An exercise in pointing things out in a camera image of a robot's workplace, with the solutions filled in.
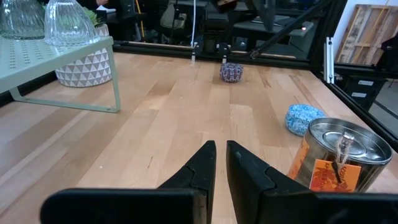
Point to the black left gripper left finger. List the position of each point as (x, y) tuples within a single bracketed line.
[(192, 186)]

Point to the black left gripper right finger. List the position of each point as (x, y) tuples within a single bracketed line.
[(258, 193)]

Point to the silver candle tin orange label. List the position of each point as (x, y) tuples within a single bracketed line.
[(342, 146)]

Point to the purple textured ball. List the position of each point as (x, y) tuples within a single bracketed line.
[(231, 72)]

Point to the clear glass jar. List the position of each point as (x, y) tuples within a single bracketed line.
[(70, 25)]

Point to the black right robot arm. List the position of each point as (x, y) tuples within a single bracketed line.
[(213, 43)]

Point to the black drawer cabinet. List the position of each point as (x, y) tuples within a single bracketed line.
[(354, 99)]

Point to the succulent in patterned pot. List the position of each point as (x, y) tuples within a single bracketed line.
[(84, 70)]

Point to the wooden pallet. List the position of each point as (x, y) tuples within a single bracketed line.
[(357, 34)]

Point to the white paper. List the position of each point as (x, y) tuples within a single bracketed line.
[(107, 9)]

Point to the green perforated metal shelf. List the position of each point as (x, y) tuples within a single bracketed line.
[(37, 59)]

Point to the black aluminium table frame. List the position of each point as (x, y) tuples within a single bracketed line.
[(149, 49)]

